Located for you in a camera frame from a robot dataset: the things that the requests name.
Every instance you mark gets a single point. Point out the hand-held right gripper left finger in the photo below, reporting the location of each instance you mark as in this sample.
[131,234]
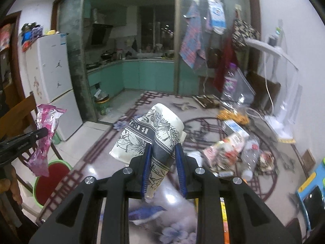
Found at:
[146,169]

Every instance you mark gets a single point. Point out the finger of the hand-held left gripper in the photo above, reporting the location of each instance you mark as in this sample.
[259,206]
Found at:
[25,139]

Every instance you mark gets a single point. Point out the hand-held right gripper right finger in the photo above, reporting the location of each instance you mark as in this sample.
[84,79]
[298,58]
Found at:
[180,169]

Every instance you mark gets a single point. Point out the pink snack wrapper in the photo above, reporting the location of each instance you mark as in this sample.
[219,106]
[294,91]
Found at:
[47,122]

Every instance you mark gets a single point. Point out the floral print paper cup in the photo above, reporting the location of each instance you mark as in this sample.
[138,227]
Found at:
[157,124]

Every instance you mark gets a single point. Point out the green basin with red liner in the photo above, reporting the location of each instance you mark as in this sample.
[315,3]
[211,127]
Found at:
[50,180]

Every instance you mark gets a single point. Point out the plastic wrapper pile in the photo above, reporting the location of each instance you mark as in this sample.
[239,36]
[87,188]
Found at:
[266,161]

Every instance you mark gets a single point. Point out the green kitchen trash can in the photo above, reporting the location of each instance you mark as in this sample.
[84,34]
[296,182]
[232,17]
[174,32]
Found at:
[101,104]

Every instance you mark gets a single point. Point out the person's left hand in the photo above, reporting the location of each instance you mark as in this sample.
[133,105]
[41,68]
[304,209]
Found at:
[12,192]

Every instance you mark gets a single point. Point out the carved wooden chair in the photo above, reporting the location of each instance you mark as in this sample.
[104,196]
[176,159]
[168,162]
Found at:
[17,111]

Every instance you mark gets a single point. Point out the pink snack packet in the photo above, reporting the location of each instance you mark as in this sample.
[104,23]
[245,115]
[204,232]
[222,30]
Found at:
[223,152]

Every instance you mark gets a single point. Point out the small white carton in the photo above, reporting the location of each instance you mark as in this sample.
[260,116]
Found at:
[234,128]

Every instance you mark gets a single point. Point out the white refrigerator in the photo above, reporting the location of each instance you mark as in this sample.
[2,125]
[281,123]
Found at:
[53,76]

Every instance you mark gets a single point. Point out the crushed clear plastic bottle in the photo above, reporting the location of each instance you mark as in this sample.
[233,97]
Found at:
[250,155]

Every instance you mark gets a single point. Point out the dark flat box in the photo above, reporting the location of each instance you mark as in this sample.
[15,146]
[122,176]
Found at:
[207,101]

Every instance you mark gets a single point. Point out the clear bag of orange snacks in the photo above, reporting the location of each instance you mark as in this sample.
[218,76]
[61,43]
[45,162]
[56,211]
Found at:
[236,115]

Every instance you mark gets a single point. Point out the teal kitchen cabinets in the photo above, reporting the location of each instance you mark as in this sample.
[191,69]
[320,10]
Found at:
[142,73]

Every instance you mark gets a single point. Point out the purple label plastic bottle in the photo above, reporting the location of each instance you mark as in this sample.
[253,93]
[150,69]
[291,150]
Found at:
[229,83]

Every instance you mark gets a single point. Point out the pile of colourful packets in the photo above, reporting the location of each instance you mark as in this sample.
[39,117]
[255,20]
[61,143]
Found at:
[30,35]

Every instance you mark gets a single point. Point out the yellow item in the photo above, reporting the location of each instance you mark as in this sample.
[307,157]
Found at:
[51,32]

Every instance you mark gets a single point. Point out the red cloth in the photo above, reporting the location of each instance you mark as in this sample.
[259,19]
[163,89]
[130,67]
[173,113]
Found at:
[223,66]

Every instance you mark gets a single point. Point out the black wok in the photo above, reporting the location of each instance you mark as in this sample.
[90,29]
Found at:
[108,55]

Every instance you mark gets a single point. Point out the white desk lamp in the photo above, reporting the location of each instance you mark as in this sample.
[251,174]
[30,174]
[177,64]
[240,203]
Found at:
[287,106]

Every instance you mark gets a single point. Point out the small wooden block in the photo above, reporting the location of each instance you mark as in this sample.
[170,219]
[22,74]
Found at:
[308,161]

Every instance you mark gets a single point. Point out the plaid towel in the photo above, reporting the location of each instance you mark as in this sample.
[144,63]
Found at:
[191,40]

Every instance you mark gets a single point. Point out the black range hood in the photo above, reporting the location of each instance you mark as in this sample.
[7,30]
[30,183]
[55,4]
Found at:
[100,34]

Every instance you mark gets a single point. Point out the patterned fabric bag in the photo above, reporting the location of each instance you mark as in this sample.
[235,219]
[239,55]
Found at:
[243,34]

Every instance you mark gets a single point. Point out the white blue printed bag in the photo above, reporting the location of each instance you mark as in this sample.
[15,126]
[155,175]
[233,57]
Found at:
[217,15]

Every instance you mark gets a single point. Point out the wall charger device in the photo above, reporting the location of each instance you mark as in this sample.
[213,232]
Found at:
[273,39]

